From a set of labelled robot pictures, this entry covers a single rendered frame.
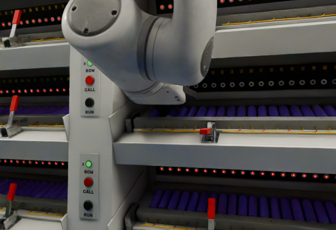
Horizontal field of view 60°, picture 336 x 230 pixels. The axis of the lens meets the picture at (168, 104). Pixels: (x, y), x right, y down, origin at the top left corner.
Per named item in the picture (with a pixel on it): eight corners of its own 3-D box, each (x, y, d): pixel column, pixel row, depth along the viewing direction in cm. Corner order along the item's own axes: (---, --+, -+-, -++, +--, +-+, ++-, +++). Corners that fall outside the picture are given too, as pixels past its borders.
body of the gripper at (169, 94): (176, 46, 44) (189, 75, 54) (114, 49, 46) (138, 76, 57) (172, 94, 42) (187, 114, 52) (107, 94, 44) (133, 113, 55)
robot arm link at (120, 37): (177, 43, 42) (120, 35, 44) (149, -22, 29) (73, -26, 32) (161, 98, 40) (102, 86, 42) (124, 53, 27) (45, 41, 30)
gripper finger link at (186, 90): (203, 87, 51) (190, 96, 56) (161, 78, 48) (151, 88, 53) (203, 94, 50) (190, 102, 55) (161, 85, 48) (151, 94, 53)
